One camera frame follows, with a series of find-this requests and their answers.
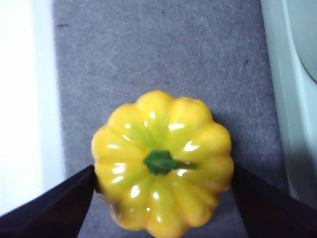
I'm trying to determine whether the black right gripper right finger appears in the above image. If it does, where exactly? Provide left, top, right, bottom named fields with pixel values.
left=233, top=164, right=317, bottom=238

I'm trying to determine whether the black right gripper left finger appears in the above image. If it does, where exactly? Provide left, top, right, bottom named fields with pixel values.
left=0, top=165, right=96, bottom=238

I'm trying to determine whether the yellow pumpkin with green stem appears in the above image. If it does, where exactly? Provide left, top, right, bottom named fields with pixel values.
left=91, top=90, right=235, bottom=238

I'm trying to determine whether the mint green breakfast machine base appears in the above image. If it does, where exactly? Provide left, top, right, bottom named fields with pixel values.
left=260, top=0, right=317, bottom=205

